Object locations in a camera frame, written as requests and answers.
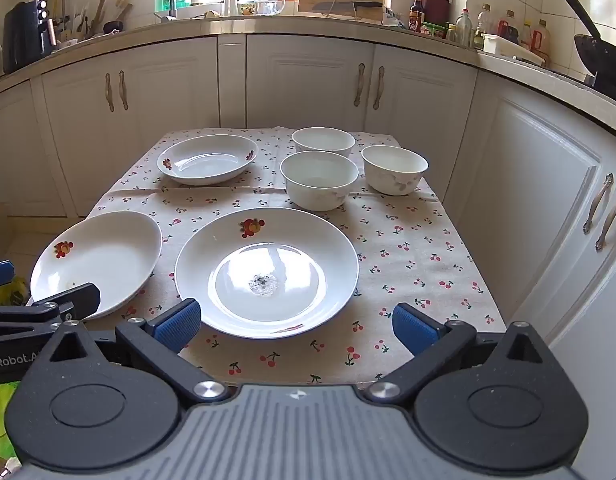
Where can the clear glass bottle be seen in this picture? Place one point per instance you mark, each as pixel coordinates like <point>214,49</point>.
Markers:
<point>484,22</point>

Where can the white kitchen cabinets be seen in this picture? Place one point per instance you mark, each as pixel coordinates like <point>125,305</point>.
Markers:
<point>308,80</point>

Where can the yellow green plastic bag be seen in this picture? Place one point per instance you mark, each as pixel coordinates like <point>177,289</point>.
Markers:
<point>0,410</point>

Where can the beige kitchen countertop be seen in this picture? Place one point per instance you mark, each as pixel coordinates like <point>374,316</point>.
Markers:
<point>268,24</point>

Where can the dark sauce bottle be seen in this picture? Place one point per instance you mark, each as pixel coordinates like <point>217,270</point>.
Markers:
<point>417,17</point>

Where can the oval white fruit-print plate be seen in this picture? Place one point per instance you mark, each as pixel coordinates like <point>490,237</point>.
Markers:
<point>207,160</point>
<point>107,255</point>

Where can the black wok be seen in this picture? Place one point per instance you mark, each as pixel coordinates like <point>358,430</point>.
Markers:
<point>603,57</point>

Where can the large round white plate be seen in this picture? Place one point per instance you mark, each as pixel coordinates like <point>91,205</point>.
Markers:
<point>313,240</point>

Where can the clear bottle with red cap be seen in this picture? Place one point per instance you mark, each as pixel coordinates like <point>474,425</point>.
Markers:
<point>464,30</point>

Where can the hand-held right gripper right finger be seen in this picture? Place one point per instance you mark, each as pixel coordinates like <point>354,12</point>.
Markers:
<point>413,330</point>

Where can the black air fryer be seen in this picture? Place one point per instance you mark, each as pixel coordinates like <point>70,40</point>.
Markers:
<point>22,35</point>

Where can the cherry print tablecloth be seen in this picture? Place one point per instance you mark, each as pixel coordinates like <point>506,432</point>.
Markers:
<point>403,240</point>

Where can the dark red knife block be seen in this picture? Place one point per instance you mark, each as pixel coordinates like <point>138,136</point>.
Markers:
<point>435,10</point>

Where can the white plastic tray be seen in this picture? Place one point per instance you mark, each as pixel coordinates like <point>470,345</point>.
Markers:
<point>503,46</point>

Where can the green packets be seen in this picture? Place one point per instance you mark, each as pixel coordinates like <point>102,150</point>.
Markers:
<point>433,30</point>

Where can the red oil bottle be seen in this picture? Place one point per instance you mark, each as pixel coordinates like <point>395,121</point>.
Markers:
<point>509,30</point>

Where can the small yellow oil bottle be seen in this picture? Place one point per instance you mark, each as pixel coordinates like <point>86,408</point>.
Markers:
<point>526,35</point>

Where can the small glass jar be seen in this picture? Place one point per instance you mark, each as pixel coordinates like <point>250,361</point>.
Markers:
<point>453,34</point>

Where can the white ceramic bowl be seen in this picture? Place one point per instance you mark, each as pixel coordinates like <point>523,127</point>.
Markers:
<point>318,185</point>
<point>323,141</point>
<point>393,170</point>

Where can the clear plastic bag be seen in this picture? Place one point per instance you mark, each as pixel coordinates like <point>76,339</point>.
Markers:
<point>394,19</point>

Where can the glass teapot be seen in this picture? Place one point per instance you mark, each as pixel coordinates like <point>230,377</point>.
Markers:
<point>272,4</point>

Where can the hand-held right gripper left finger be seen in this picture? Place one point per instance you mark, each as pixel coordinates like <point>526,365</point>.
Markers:
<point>180,325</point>

